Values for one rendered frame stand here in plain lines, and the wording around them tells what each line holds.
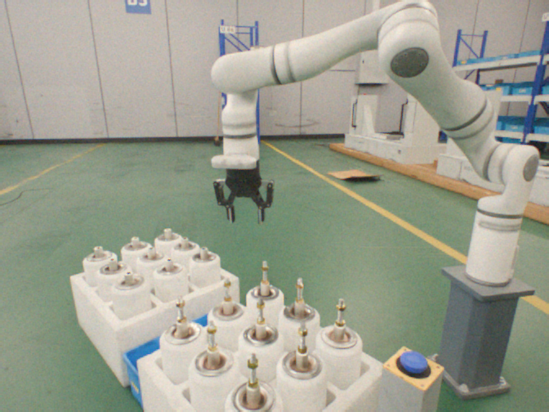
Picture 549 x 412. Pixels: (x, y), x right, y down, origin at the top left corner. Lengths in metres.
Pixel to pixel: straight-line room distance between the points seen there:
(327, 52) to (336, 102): 6.81
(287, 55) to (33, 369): 1.07
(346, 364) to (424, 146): 3.49
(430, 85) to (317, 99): 6.69
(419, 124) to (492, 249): 3.15
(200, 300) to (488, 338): 0.76
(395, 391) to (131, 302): 0.67
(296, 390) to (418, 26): 0.62
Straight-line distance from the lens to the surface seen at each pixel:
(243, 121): 0.72
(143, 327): 1.03
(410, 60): 0.63
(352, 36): 0.68
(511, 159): 0.91
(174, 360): 0.80
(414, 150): 4.05
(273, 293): 0.92
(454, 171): 3.40
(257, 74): 0.69
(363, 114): 5.26
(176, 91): 6.95
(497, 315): 1.03
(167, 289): 1.07
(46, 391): 1.19
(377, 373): 0.84
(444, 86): 0.68
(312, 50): 0.67
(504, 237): 0.96
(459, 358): 1.09
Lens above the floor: 0.72
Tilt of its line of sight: 18 degrees down
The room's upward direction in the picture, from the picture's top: straight up
